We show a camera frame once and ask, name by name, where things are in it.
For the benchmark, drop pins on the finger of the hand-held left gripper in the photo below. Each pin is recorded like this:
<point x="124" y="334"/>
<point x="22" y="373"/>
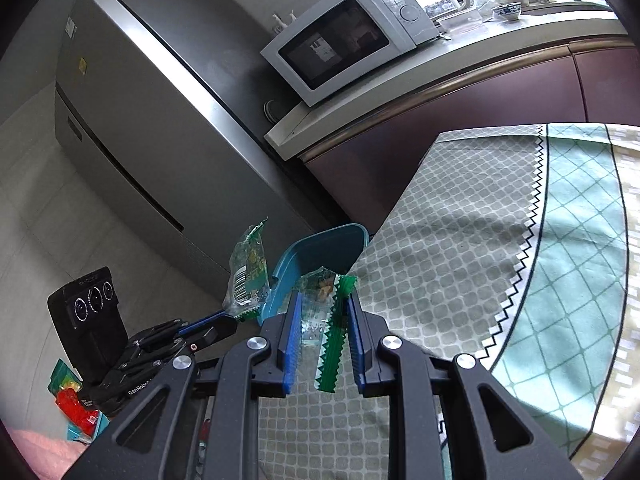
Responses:
<point x="210" y="327"/>

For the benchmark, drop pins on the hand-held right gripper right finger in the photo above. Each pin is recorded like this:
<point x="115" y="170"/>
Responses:
<point x="356" y="345"/>

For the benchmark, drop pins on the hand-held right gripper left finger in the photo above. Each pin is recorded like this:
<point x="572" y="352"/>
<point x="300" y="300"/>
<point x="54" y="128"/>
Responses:
<point x="292" y="345"/>

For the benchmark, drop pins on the clear wrapper green zigzag edge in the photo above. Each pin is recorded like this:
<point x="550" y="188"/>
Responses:
<point x="327" y="340"/>

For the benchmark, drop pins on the green snack wrapper with barcode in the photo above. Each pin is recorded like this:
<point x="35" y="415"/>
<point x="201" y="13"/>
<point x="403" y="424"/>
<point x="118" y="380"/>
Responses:
<point x="247" y="270"/>

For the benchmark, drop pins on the blue plastic trash bin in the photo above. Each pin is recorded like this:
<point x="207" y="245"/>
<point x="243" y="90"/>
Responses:
<point x="325" y="250"/>

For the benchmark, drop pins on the person's left forearm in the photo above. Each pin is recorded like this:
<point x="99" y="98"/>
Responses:
<point x="35" y="455"/>

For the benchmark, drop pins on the red snack packets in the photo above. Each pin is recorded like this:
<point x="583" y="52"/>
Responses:
<point x="75" y="405"/>

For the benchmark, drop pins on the green patterned tablecloth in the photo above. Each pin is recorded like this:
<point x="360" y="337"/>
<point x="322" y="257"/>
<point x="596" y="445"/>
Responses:
<point x="475" y="260"/>

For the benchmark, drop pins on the grey refrigerator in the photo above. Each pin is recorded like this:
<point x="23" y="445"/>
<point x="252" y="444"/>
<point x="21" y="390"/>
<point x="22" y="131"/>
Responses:
<point x="165" y="110"/>

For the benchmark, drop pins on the grey round plate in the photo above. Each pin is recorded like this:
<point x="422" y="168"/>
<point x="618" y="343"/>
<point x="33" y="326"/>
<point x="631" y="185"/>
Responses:
<point x="272" y="111"/>

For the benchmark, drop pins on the maroon kitchen cabinet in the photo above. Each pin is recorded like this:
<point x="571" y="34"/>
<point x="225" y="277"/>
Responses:
<point x="450" y="110"/>

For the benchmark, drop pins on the beige kitchen countertop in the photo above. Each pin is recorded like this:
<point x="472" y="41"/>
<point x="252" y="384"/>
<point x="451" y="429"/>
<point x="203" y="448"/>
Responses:
<point x="450" y="55"/>

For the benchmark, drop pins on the white microwave oven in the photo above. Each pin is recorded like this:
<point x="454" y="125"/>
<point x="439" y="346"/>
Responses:
<point x="350" y="35"/>

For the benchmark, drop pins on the white spray bottles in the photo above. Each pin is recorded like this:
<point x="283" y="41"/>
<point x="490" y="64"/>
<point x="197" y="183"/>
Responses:
<point x="282" y="20"/>

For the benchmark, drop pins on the clear plastic food container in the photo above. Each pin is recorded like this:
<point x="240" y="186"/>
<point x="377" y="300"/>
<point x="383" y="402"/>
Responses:
<point x="460" y="21"/>

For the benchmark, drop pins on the blue and white bowl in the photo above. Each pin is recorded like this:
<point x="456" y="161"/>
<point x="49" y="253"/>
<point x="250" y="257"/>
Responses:
<point x="507" y="11"/>

